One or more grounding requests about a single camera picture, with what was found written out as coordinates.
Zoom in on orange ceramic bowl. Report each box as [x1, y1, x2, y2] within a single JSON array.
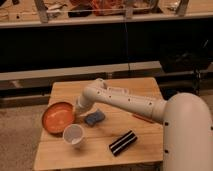
[[42, 102, 75, 134]]

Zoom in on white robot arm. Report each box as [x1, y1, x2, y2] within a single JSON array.
[[75, 78, 213, 171]]

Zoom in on blue sponge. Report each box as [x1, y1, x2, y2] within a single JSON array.
[[84, 109, 105, 126]]

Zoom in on black white striped block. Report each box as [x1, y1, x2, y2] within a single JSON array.
[[109, 130, 138, 156]]

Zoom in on white plastic bottle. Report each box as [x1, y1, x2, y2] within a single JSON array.
[[107, 87, 129, 94]]

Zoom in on white paper cup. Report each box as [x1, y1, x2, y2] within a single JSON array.
[[63, 124, 84, 148]]

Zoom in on black hanging cable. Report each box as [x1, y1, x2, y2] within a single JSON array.
[[123, 19, 132, 79]]

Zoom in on wooden folding table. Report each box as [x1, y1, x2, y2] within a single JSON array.
[[34, 77, 163, 171]]

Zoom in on orange carrot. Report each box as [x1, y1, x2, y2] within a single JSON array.
[[132, 114, 154, 123]]

